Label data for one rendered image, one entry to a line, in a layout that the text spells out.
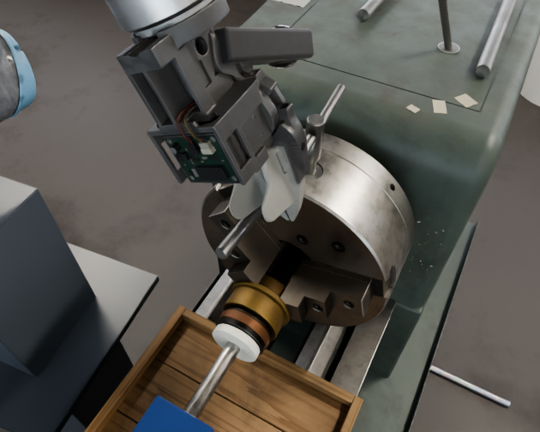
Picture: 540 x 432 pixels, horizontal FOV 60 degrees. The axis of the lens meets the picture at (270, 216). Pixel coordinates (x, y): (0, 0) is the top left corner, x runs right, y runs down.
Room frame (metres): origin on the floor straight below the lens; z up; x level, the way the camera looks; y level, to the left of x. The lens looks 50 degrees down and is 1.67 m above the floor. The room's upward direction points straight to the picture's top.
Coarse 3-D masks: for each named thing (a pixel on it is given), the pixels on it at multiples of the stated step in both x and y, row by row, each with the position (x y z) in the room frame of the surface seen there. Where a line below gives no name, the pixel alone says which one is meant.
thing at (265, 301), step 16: (240, 288) 0.34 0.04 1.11; (256, 288) 0.33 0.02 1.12; (272, 288) 0.34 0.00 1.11; (240, 304) 0.31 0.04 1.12; (256, 304) 0.31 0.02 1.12; (272, 304) 0.31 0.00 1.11; (224, 320) 0.29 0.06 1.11; (240, 320) 0.29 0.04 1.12; (256, 320) 0.29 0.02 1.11; (272, 320) 0.30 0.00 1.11; (288, 320) 0.31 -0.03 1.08; (256, 336) 0.27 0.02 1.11; (272, 336) 0.29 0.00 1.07
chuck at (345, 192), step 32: (320, 160) 0.46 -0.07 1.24; (320, 192) 0.41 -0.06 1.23; (352, 192) 0.42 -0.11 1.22; (384, 192) 0.44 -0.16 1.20; (288, 224) 0.41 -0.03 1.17; (320, 224) 0.39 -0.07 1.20; (352, 224) 0.37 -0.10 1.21; (384, 224) 0.40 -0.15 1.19; (320, 256) 0.38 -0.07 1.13; (352, 256) 0.36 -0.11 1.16; (384, 256) 0.36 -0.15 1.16; (320, 320) 0.38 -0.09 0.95; (352, 320) 0.35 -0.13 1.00
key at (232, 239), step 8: (336, 88) 0.52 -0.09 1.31; (344, 88) 0.53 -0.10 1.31; (336, 96) 0.51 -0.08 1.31; (328, 104) 0.49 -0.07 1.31; (336, 104) 0.50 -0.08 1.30; (328, 112) 0.48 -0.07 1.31; (312, 136) 0.43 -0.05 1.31; (312, 144) 0.42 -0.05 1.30; (256, 208) 0.29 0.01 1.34; (248, 216) 0.28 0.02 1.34; (256, 216) 0.28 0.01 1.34; (240, 224) 0.26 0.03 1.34; (248, 224) 0.27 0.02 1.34; (232, 232) 0.25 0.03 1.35; (240, 232) 0.25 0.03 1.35; (224, 240) 0.24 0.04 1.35; (232, 240) 0.24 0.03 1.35; (240, 240) 0.25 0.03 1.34; (224, 248) 0.23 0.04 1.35; (232, 248) 0.24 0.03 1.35; (224, 256) 0.23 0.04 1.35
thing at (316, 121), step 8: (312, 120) 0.44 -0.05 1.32; (320, 120) 0.44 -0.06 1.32; (312, 128) 0.43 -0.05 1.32; (320, 128) 0.43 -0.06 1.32; (320, 136) 0.43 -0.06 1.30; (320, 144) 0.44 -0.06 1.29; (312, 152) 0.43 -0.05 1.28; (320, 152) 0.44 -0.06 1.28; (312, 160) 0.43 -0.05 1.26; (312, 168) 0.44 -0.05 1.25
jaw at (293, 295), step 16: (304, 272) 0.37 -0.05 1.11; (320, 272) 0.37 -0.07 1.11; (336, 272) 0.36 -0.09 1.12; (288, 288) 0.34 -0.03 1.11; (304, 288) 0.34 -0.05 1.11; (320, 288) 0.34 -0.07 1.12; (336, 288) 0.34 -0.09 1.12; (352, 288) 0.33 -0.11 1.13; (368, 288) 0.33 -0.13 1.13; (384, 288) 0.34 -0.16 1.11; (288, 304) 0.32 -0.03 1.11; (304, 304) 0.32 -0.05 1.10; (320, 304) 0.32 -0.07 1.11; (336, 304) 0.33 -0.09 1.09; (352, 304) 0.32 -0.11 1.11; (368, 304) 0.32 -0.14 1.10
